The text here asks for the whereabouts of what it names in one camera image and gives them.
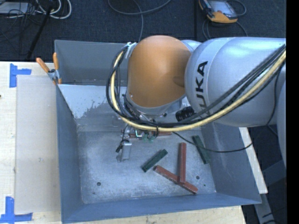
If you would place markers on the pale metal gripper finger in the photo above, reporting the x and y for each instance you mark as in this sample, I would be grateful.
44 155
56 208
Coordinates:
125 134
124 152

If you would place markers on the grey metal bin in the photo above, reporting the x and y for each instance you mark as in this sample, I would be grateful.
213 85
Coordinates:
109 171

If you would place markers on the dark green flat block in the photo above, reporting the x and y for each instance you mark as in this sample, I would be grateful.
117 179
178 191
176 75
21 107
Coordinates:
201 149
154 160

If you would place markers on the red-brown flat block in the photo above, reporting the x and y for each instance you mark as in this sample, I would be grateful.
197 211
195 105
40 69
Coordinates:
182 162
168 173

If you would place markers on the pale flat board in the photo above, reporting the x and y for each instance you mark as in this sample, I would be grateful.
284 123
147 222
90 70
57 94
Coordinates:
35 136

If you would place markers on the black cylinder on white bracket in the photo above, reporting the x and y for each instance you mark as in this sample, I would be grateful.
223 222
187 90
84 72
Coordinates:
185 114

